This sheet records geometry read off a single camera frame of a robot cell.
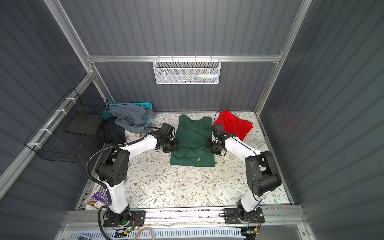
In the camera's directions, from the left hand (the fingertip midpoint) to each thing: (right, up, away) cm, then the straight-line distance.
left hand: (180, 147), depth 95 cm
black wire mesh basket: (-53, +10, -22) cm, 59 cm away
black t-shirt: (-42, +10, -1) cm, 43 cm away
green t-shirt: (+9, +6, +9) cm, 14 cm away
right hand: (+17, -1, -4) cm, 18 cm away
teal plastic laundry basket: (-51, +22, +7) cm, 56 cm away
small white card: (-19, -20, -12) cm, 30 cm away
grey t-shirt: (-36, +20, +14) cm, 43 cm away
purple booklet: (-41, -25, -17) cm, 51 cm away
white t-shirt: (-36, +6, +8) cm, 37 cm away
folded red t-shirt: (+38, +14, +14) cm, 43 cm away
